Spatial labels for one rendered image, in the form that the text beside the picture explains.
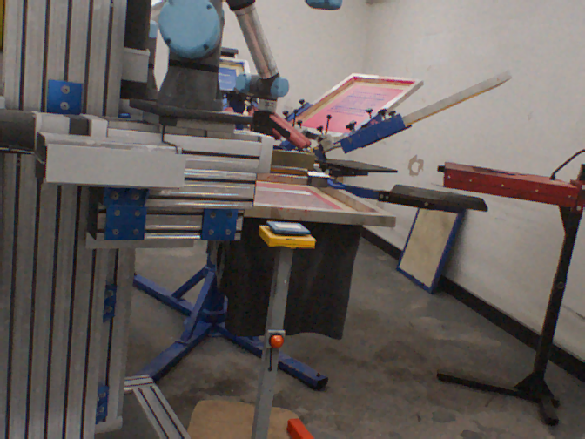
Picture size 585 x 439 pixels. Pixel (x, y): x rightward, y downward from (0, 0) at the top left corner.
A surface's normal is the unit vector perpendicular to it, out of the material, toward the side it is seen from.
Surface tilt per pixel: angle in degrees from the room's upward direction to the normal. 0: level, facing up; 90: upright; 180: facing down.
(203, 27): 98
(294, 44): 90
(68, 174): 90
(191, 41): 97
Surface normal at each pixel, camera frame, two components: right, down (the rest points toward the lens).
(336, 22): 0.27, 0.22
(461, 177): -0.23, 0.16
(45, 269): 0.50, 0.23
